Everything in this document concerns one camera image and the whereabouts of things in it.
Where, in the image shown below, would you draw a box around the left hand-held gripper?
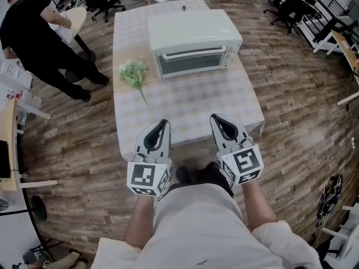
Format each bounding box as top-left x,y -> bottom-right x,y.
127,118 -> 173,197

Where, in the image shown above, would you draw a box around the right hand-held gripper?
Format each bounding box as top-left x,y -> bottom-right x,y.
210,113 -> 264,198

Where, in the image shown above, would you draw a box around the white oven door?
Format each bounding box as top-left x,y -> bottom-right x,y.
154,45 -> 229,80

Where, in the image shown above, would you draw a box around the person's right forearm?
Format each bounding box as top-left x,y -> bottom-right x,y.
241,182 -> 278,231

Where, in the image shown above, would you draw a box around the person's left forearm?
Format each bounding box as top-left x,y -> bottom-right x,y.
123,193 -> 157,249

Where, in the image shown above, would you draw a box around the white toaster oven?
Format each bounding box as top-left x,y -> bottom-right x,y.
146,9 -> 244,80

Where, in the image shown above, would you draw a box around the person's right black shoe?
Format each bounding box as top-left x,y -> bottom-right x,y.
200,161 -> 222,179

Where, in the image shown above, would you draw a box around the person's black shoe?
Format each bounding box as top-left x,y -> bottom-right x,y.
176,165 -> 193,184
200,161 -> 222,179

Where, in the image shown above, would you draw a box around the person's left black shoe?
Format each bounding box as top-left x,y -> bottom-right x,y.
176,165 -> 193,184

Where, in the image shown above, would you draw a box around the person's black trousers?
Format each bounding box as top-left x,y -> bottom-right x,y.
171,166 -> 235,198

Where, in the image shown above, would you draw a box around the checked tablecloth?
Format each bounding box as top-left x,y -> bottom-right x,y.
112,0 -> 266,161

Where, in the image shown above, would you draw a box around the green artificial flower bunch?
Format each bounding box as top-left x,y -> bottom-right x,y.
117,59 -> 149,106

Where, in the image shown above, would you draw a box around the person's white shirt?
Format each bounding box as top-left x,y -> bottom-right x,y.
94,182 -> 323,269

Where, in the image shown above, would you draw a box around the white plastic storage box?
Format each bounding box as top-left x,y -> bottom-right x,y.
16,90 -> 43,114
0,59 -> 33,91

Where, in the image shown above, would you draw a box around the black round floor base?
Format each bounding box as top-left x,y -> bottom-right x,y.
31,196 -> 48,221

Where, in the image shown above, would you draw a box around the white cardboard box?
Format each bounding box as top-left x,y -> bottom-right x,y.
47,11 -> 74,45

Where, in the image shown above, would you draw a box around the wooden desk white legs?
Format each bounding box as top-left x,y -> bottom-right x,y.
330,29 -> 359,81

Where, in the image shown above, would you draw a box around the curved wooden desk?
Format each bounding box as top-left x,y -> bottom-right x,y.
0,97 -> 59,192

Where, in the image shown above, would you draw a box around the round wooden table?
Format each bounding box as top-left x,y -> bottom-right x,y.
57,6 -> 98,67

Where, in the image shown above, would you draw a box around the black computer case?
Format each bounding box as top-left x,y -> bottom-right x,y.
0,140 -> 11,179

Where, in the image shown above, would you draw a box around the white curved desk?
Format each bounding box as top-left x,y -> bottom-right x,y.
0,191 -> 65,260

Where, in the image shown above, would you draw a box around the black cable bundle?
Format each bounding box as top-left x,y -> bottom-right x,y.
316,174 -> 344,229

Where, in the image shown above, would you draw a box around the white frame chair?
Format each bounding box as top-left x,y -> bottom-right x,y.
321,205 -> 359,266

